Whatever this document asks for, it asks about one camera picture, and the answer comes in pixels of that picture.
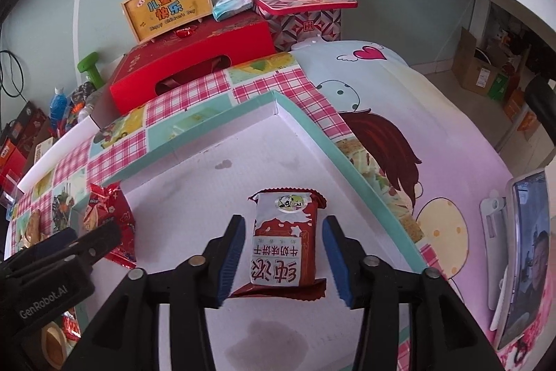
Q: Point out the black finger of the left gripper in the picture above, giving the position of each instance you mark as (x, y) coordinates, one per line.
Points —
(91, 246)

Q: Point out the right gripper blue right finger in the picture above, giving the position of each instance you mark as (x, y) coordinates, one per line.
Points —
(361, 280)

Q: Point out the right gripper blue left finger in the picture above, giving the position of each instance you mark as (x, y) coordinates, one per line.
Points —
(205, 280)

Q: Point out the red round-cake snack packet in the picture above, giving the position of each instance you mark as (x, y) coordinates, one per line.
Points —
(106, 204)

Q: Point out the red white milk biscuit packet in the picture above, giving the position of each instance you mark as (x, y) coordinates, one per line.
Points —
(283, 252)

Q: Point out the cartoon girl bedsheet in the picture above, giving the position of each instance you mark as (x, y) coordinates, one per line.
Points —
(427, 160)

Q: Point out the blue drink bottle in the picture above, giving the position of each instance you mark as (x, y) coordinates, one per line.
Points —
(57, 108)

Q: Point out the phone on white stand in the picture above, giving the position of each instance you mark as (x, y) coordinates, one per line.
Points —
(516, 229)

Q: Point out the green dumbbell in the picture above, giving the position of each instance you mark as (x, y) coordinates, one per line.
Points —
(87, 67)

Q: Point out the brown cardboard box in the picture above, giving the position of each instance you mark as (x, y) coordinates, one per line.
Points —
(470, 72)

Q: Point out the large red gift box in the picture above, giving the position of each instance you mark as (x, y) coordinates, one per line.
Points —
(186, 54)

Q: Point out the yellow children's day handbag box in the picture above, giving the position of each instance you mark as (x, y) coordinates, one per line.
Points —
(149, 19)

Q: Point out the red patterned lidded box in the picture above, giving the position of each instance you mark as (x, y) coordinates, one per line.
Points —
(292, 21)

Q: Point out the blue wet wipes pack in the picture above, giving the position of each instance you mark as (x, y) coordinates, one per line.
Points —
(224, 9)

